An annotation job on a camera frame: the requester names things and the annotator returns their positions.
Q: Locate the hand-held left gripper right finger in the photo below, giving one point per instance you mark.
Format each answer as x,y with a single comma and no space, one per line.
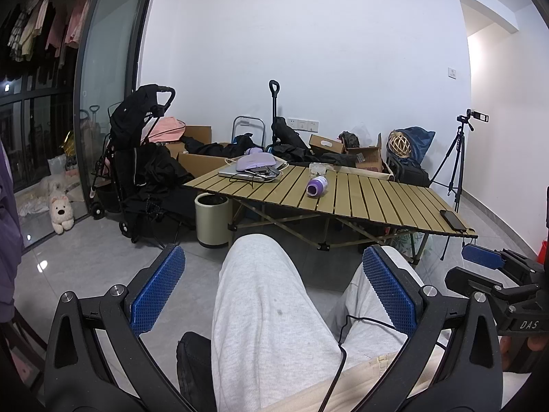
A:
388,292

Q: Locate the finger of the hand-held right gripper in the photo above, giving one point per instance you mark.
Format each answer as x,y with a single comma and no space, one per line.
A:
469,282
484,255

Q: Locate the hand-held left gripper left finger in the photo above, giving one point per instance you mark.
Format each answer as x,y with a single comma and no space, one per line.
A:
158,287

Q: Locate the person's right hand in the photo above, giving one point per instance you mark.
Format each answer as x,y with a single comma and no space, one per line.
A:
505,354

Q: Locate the person's right leg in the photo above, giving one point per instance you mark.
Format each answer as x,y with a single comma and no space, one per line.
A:
364,322

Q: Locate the person's leg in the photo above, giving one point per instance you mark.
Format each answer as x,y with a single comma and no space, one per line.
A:
364,322
266,309

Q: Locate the black smartphone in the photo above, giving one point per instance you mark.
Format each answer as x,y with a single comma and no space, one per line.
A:
452,219

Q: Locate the floral fabric bag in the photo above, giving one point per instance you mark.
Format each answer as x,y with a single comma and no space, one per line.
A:
405,244

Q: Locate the red object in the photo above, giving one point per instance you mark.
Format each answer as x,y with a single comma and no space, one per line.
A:
544,253

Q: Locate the cream round trash bin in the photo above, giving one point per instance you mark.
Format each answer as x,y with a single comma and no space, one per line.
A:
212,223

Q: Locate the black seat cushion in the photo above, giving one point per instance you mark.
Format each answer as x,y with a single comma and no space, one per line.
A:
195,369

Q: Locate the wooden slat folding table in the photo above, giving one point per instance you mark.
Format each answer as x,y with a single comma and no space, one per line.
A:
377,197

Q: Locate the black tripod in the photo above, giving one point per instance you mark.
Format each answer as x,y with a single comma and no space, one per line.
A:
458,158

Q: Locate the black backpack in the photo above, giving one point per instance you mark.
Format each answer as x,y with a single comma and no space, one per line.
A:
411,175

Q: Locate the person's left leg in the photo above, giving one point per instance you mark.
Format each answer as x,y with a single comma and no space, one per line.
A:
266,309

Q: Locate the white plush dog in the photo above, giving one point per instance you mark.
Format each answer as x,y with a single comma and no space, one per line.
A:
61,214

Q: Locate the purple and white bottle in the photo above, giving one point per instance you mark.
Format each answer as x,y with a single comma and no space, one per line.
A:
317,186

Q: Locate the blue bag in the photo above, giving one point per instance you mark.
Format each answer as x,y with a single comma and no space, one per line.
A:
422,143

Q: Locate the large open cardboard box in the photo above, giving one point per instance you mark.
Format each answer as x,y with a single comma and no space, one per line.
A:
201,164

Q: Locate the open cardboard box with flaps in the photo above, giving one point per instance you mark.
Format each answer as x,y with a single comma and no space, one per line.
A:
369,158

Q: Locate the silver laptop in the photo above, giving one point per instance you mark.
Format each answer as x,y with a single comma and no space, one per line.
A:
233,174

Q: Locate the woven rattan ball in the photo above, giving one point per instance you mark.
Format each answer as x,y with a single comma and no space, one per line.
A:
399,145

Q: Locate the clear plastic container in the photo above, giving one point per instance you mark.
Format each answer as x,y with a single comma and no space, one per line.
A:
319,168

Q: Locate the white fluffy blanket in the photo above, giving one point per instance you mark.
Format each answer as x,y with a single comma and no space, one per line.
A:
49,186

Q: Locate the pile of black clothing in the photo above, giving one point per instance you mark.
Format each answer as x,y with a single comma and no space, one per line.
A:
212,148

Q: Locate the pink cloth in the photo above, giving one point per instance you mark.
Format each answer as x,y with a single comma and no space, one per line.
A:
169,131

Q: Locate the camouflage cloth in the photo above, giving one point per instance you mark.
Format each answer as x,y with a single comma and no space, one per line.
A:
349,139

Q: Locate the black stroller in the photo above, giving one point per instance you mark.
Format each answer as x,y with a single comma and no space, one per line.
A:
128,133

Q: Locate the purple plastic device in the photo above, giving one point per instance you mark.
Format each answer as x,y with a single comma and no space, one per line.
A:
255,162

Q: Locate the plain cardboard box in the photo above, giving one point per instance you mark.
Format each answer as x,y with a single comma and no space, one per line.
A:
198,132

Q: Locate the gold foil bag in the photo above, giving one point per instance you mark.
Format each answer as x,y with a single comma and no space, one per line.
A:
68,150

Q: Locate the black bag pile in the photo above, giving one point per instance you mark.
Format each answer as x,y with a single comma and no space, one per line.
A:
296,146

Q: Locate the folded metal step stool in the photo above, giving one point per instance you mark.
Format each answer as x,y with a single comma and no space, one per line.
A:
248,131

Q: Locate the glass sliding door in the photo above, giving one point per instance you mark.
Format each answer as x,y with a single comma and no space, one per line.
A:
109,51

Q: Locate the row of hanging clothes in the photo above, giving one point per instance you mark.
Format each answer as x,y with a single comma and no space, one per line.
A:
38,25

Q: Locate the black video camera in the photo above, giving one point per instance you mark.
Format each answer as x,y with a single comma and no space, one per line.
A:
469,116

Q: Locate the wall power outlet strip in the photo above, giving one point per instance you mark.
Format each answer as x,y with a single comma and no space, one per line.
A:
304,125

